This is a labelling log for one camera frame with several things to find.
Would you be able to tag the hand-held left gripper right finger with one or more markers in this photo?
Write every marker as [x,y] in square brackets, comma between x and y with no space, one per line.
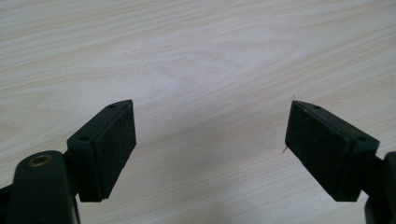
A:
[330,152]

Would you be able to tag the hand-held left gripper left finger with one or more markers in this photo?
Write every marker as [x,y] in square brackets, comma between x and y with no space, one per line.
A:
[102,152]

